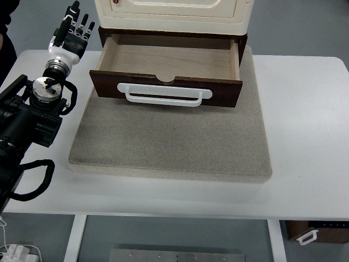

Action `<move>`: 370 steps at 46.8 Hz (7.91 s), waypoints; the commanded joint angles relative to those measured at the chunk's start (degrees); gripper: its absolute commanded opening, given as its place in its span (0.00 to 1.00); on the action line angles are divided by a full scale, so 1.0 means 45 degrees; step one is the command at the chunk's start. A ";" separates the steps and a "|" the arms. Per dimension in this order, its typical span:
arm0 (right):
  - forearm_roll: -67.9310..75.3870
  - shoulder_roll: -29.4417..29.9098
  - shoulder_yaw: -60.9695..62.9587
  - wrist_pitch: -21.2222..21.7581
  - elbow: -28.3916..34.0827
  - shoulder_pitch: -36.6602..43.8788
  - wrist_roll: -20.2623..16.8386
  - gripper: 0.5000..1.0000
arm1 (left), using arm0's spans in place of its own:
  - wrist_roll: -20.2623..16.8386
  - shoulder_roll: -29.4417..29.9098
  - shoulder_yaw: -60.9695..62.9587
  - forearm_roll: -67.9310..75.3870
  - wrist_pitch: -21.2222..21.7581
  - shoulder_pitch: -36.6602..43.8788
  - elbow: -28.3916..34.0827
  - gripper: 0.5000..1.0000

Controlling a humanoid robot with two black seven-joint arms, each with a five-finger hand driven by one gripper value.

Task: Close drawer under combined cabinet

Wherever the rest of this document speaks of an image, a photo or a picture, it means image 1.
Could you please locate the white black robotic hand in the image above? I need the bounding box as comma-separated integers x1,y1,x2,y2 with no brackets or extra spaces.
45,1,95,73

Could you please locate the dark brown wooden drawer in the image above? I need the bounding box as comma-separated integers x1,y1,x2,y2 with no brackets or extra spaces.
89,35,243,108

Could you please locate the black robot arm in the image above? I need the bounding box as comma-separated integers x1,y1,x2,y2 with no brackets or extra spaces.
1,1,95,210

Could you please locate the dark brown drawer housing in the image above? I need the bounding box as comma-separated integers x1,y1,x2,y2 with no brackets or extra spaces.
98,27,248,62

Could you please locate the cream white cabinet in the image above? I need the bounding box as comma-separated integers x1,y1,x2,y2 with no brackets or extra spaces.
95,0,254,35

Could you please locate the person in black clothing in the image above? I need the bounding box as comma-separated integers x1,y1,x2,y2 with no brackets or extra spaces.
1,0,20,85

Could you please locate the beige stone slab base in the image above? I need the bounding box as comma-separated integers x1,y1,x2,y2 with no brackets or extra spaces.
69,47,272,183

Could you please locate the grey metal plate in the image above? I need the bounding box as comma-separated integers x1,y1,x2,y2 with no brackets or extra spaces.
109,249,246,262

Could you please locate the white power adapter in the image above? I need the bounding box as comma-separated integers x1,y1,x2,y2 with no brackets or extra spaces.
1,244,43,262

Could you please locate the white drawer handle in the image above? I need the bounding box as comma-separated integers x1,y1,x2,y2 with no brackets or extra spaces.
117,83,213,107

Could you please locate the white cable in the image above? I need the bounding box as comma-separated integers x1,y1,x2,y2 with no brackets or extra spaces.
0,215,9,254

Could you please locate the white table frame leg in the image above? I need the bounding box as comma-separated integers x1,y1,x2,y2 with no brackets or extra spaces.
63,215,87,262
267,219,287,262

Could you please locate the brown box with white handle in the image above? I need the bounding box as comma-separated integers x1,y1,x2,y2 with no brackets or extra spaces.
285,221,348,246

